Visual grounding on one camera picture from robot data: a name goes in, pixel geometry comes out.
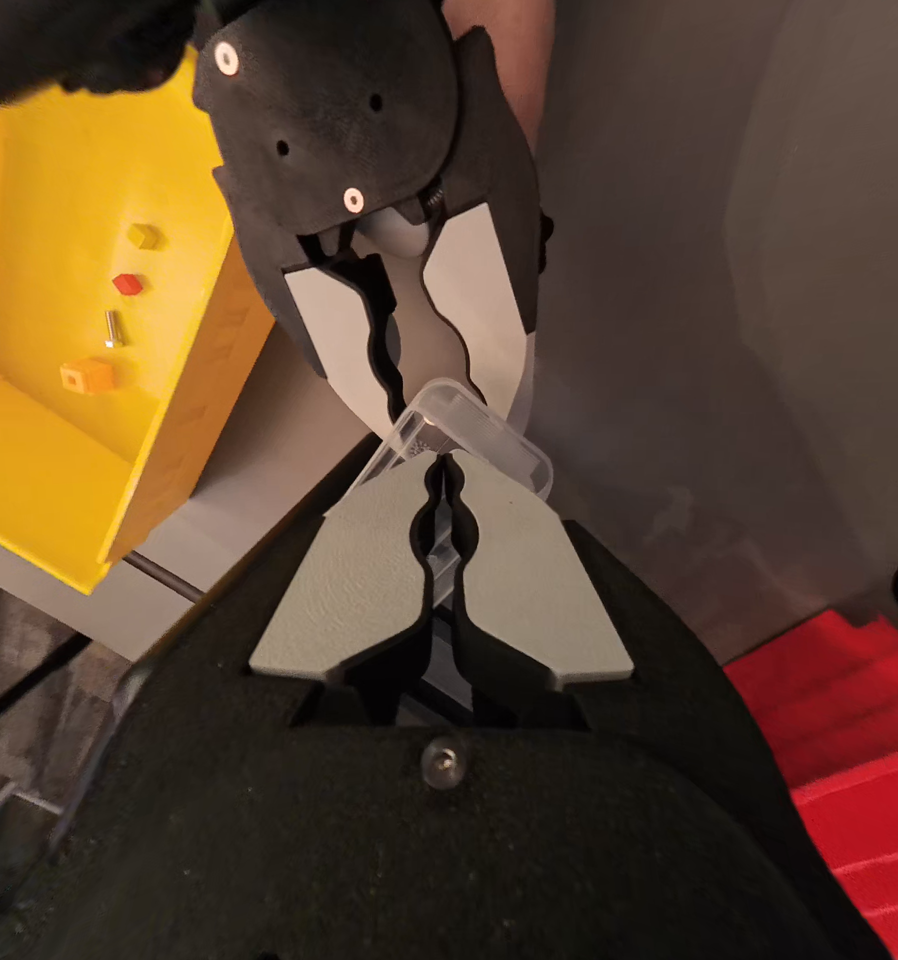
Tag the orange cube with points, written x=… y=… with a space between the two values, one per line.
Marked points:
x=88 y=377

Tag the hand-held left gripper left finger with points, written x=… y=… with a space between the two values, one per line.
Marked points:
x=344 y=600

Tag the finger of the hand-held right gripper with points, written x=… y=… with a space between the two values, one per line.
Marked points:
x=487 y=315
x=329 y=323

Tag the clear plastic drawer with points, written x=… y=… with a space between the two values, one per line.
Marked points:
x=472 y=428

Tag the small metal screw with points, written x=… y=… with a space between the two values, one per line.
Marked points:
x=115 y=327

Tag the dark cloth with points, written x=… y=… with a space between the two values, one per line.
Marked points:
x=74 y=45

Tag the yellow cube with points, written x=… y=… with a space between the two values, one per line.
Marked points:
x=146 y=236

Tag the person's right forearm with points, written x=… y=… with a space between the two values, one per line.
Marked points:
x=517 y=68

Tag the red cube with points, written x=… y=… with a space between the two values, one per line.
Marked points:
x=128 y=284

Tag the yellow plastic bin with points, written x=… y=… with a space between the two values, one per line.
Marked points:
x=44 y=480

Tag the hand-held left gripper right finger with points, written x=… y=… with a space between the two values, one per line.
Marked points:
x=547 y=600

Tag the red plastic bin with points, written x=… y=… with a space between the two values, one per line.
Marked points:
x=854 y=750

